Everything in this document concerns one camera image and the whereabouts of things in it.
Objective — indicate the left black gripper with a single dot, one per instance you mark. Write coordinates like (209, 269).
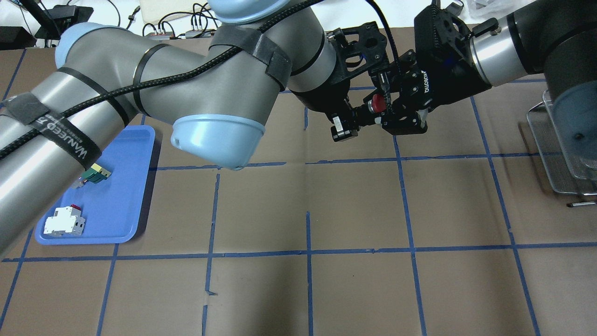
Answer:
(321, 95)

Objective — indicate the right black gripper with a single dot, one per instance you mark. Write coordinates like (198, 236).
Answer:
(454, 81)

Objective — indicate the red emergency stop button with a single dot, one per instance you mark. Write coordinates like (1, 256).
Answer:
(371, 111)

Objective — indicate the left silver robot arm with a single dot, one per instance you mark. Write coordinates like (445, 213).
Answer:
(218, 103)

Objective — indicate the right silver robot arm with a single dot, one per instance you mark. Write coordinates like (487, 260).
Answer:
(556, 38)

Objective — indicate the blue plastic tray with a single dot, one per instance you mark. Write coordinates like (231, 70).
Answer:
(116, 209)

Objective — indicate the green yellow terminal block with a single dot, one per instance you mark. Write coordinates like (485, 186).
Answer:
(95, 175)

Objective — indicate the white circuit breaker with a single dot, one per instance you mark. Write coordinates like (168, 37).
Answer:
(67, 220)

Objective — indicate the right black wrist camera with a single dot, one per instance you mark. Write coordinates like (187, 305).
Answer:
(443, 41)

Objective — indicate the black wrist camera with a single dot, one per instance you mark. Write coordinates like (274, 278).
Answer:
(443, 41)
(357, 50)

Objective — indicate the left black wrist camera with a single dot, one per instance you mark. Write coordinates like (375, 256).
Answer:
(357, 50)

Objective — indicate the silver wire mesh shelf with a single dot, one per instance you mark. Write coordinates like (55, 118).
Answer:
(567, 173)

